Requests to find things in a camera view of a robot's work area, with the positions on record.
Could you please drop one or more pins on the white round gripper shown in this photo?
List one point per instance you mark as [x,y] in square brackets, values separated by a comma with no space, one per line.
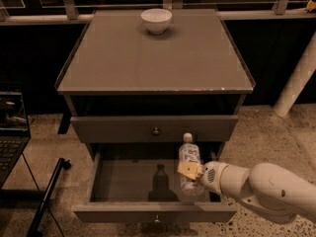
[212,176]

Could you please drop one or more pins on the clear plastic bottle blue label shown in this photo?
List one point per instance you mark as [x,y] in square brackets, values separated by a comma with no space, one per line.
[189,152]

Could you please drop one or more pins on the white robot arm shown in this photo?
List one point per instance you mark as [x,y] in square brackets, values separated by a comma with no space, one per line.
[267,189]

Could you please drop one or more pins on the closed grey upper drawer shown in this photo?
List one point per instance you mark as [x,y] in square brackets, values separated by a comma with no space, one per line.
[139,129]

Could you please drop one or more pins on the metal upper drawer knob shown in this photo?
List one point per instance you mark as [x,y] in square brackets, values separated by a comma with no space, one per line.
[156,131]

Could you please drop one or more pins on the metal drawer knob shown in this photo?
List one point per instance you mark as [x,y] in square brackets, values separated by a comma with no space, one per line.
[156,131]
[157,219]

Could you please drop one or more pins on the metal middle drawer knob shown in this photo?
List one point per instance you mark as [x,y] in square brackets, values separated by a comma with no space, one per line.
[157,219]

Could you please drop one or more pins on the open grey middle drawer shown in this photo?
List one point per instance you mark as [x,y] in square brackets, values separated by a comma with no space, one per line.
[134,182]

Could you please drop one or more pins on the grey drawer cabinet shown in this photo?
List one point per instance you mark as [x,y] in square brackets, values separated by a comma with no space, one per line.
[119,69]

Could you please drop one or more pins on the black metal stand bar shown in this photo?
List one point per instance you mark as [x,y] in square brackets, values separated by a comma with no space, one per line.
[61,164]

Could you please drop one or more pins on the white diagonal pole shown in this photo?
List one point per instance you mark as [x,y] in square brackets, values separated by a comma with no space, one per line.
[302,73]

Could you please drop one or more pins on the white ceramic bowl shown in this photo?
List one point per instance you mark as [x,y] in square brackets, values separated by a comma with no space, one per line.
[156,21]

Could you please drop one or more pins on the black laptop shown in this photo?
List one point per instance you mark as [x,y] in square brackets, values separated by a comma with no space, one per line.
[14,127]

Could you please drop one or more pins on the metal window railing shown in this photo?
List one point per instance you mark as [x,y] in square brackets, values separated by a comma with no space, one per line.
[46,11]

